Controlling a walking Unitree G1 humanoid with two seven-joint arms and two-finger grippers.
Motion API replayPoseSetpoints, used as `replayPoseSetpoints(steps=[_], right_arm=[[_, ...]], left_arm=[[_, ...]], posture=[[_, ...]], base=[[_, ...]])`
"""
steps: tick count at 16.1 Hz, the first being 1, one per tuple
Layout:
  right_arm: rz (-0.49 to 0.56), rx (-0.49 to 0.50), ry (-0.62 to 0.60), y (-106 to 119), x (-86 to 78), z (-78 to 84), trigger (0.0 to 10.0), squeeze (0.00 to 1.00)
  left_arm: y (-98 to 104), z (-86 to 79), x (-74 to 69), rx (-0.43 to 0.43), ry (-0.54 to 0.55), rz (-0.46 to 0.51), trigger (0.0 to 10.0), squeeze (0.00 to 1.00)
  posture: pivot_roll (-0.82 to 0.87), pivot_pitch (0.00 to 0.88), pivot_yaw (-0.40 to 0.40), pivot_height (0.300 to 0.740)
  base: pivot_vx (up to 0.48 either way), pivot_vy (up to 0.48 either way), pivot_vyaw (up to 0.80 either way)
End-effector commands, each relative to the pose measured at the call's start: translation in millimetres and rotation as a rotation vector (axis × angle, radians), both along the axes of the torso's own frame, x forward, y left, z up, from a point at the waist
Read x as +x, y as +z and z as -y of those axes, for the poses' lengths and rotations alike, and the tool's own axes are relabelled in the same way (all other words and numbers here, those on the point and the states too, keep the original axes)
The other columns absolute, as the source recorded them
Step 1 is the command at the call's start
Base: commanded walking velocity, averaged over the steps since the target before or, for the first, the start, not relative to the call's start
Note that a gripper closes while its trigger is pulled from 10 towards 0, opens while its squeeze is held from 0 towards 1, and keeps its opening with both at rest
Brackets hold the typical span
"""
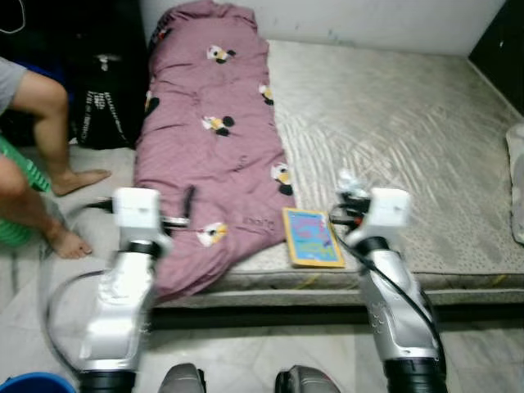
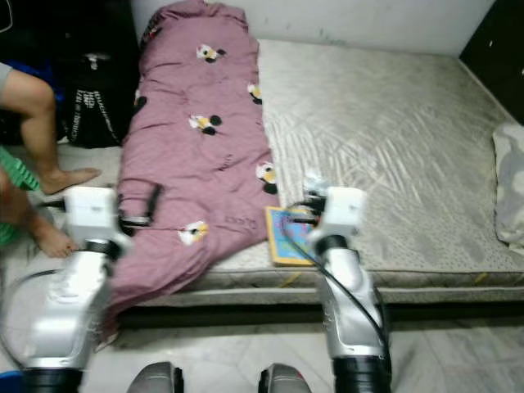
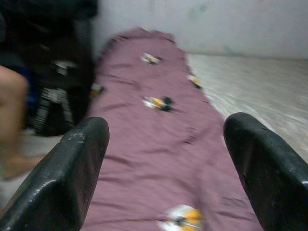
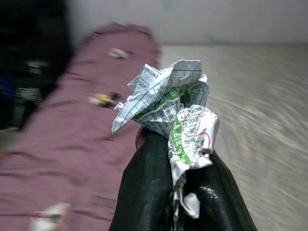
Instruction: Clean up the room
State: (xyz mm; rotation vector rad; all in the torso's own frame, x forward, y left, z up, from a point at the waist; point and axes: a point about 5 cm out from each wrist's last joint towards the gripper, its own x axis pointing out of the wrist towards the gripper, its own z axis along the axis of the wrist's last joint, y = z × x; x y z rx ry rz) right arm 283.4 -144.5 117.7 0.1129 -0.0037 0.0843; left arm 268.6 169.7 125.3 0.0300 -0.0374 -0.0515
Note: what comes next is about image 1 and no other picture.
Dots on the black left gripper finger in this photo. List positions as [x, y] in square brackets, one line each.
[189, 203]

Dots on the white item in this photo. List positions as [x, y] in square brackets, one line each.
[352, 184]

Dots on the colourful yellow-edged book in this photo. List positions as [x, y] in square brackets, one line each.
[311, 237]

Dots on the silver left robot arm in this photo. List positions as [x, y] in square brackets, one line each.
[123, 303]

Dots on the pink cartoon print quilt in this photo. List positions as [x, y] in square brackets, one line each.
[205, 164]

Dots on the beige quilted mattress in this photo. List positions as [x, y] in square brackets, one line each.
[393, 147]

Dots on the green plastic stool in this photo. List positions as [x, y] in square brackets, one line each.
[24, 176]

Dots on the robot left leg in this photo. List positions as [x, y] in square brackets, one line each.
[182, 381]

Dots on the robot leg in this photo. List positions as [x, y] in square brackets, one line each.
[307, 381]
[182, 381]

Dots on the person in grey shorts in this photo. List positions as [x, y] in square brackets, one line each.
[49, 106]

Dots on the robot right leg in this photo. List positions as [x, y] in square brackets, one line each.
[307, 381]

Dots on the blue bucket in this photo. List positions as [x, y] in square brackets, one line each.
[33, 385]

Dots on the black drawer cabinet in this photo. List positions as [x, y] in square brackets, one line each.
[503, 49]

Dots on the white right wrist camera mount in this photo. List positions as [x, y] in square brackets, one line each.
[389, 209]

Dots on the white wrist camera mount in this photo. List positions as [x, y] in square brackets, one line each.
[389, 209]
[135, 209]

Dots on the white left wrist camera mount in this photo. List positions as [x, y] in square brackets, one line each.
[135, 209]

